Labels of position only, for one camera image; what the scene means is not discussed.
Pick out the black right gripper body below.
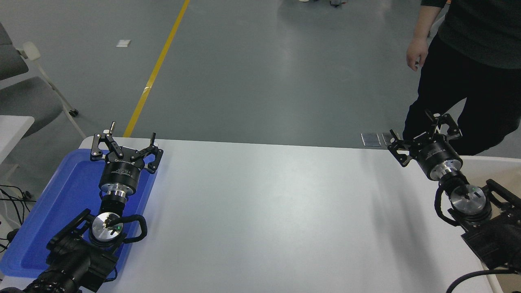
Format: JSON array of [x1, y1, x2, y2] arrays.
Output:
[[414, 136, 461, 179]]

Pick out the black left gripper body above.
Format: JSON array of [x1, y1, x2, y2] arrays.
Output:
[[99, 150, 147, 192]]

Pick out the person's right hand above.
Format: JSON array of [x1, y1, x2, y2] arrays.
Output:
[[406, 37, 429, 72]]

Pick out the person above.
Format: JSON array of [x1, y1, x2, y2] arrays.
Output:
[[402, 0, 521, 156]]

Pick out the blue plastic tray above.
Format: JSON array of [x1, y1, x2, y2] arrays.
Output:
[[0, 149, 158, 279]]

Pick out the large pale bin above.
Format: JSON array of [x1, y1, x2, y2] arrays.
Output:
[[441, 156, 521, 293]]

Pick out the grey office chair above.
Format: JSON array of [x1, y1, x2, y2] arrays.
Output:
[[0, 22, 86, 139]]

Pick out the white side table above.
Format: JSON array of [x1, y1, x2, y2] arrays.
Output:
[[0, 115, 35, 184]]

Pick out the black cables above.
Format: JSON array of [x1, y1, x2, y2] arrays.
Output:
[[0, 185, 33, 253]]

